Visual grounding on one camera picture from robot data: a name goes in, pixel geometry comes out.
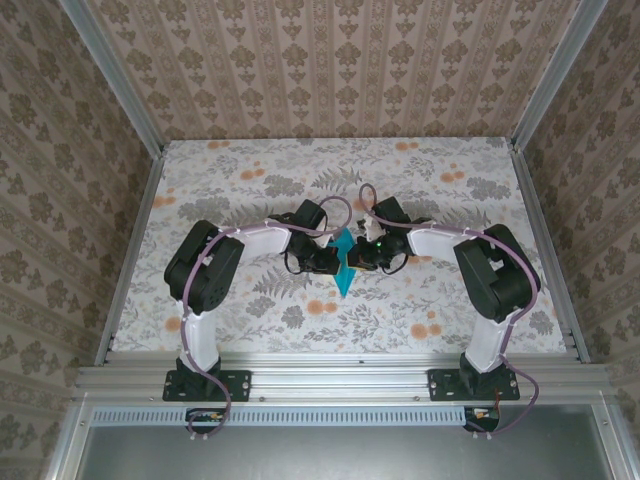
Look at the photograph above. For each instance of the blue paper sheet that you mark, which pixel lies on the blue paper sheet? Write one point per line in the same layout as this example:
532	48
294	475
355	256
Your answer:
346	282

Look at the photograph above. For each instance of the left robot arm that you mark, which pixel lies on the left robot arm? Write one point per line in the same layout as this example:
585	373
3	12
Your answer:
210	275

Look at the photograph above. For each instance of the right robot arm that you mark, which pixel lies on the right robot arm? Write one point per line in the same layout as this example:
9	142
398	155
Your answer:
500	280

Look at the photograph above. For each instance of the aluminium cross beam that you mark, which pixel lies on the aluminium cross beam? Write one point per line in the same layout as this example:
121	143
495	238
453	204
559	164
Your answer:
340	380

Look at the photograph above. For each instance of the grey metal panel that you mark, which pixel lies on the grey metal panel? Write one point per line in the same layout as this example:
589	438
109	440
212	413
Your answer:
325	455

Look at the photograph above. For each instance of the small circuit board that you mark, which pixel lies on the small circuit board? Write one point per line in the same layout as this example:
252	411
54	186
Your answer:
202	417
482	417

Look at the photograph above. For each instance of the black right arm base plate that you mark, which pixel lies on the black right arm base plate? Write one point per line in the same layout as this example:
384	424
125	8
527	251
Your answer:
442	385

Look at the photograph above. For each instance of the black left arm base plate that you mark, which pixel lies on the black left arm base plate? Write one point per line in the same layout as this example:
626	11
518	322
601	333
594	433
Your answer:
235	385

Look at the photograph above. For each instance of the aluminium side rail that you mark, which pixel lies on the aluminium side rail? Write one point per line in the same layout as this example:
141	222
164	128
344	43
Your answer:
132	250
533	200

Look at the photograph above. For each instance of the aluminium corner post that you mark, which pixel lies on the aluminium corner post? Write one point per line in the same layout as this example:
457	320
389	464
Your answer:
554	75
121	80

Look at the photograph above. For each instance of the aluminium frame bar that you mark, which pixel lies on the aluminium frame bar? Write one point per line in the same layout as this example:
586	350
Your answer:
617	445
67	445

